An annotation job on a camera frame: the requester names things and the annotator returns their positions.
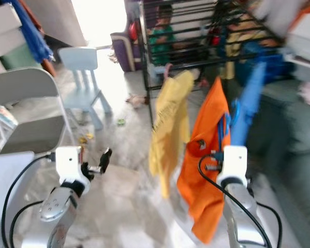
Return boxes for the pale blue child chair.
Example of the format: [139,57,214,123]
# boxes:
[58,46,113,131]

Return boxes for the orange shirt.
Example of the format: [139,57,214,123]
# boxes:
[177,76,232,244]

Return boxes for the purple armchair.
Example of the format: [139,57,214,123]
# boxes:
[110,0,143,73]

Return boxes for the blue umbrella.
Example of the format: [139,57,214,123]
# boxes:
[10,0,56,65]

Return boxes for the child in green shirt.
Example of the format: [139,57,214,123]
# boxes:
[149,5,176,67]

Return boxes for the grey folding chair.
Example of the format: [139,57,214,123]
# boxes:
[0,67,81,156]

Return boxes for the grey green leather sofa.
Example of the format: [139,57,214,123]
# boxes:
[248,77,310,248]

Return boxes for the short black left arm cable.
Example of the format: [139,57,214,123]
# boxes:
[10,200,44,248]

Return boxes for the blue shirt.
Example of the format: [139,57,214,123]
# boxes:
[230,61,268,146]

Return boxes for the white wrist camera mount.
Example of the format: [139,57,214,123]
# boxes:
[222,146,249,181]
[55,146,92,188]

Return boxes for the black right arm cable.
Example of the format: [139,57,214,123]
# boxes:
[198,154,264,248]

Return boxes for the black drying rack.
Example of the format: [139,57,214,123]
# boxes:
[137,0,295,137]

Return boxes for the white folding table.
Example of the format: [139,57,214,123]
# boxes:
[0,151,36,248]

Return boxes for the blue plastic hanger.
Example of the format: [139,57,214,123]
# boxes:
[216,113,230,153]

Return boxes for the yellow shirt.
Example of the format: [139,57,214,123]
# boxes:
[148,70,197,199]

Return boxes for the white plastic appliance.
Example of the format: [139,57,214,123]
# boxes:
[253,0,310,57]

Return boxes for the red cushion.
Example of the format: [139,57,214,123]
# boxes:
[128,22,140,42]

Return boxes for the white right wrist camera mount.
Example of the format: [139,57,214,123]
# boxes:
[222,146,249,181]

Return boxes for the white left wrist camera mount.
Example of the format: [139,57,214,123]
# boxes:
[55,146,92,188]

